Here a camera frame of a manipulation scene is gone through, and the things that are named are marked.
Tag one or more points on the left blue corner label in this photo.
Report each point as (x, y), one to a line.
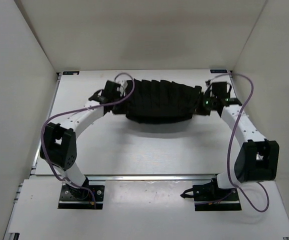
(70, 73)

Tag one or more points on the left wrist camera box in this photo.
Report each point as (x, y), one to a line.
(122, 85)

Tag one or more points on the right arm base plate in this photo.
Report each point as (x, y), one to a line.
(209, 198)

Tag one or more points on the right blue corner label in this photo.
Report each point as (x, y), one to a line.
(218, 71)

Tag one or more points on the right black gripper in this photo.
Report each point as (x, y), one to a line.
(199, 111)

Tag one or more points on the aluminium table rail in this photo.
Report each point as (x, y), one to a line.
(163, 177)

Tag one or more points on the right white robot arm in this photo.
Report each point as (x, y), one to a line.
(257, 160)

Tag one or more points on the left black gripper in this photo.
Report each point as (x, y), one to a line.
(122, 110)

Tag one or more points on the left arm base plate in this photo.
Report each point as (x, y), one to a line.
(78, 199)

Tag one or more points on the blue corner label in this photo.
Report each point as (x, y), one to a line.
(70, 73)
(218, 71)

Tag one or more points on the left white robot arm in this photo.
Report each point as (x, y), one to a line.
(60, 132)

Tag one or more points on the black pleated skirt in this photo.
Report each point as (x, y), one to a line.
(161, 102)

